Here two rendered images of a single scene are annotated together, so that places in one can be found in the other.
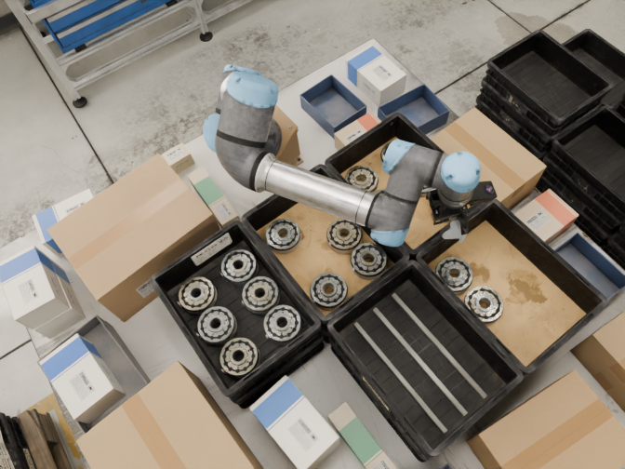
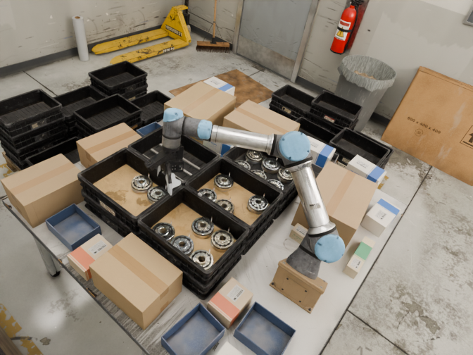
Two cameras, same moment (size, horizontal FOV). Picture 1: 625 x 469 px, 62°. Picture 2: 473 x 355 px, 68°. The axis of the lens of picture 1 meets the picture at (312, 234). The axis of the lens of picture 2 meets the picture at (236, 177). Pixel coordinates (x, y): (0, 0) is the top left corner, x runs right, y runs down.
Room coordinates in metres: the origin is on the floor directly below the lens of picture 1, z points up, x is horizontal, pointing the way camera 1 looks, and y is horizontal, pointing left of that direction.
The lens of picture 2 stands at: (1.66, -0.67, 2.13)
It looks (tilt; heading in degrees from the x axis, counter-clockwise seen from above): 43 degrees down; 148
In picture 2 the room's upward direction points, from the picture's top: 11 degrees clockwise
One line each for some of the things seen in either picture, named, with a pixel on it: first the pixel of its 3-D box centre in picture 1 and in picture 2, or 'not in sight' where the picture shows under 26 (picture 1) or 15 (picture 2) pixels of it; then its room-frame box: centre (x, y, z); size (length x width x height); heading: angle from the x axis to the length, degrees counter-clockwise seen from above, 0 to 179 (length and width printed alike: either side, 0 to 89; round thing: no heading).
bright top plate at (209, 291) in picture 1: (196, 293); (287, 173); (0.57, 0.35, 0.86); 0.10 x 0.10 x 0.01
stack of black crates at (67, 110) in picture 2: not in sight; (82, 117); (-1.00, -0.60, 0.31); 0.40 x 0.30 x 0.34; 116
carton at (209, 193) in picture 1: (214, 199); (312, 242); (0.96, 0.31, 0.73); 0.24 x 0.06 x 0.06; 27
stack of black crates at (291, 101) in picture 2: not in sight; (291, 112); (-0.66, 1.30, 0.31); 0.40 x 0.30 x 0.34; 26
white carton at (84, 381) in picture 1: (83, 378); (316, 151); (0.40, 0.69, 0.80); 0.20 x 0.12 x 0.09; 33
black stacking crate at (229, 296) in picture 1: (236, 308); (265, 168); (0.51, 0.23, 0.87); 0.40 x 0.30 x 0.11; 29
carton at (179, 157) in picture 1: (159, 170); (359, 256); (1.11, 0.50, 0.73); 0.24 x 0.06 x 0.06; 118
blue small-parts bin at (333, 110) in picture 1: (333, 106); (264, 333); (1.27, -0.14, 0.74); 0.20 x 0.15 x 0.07; 30
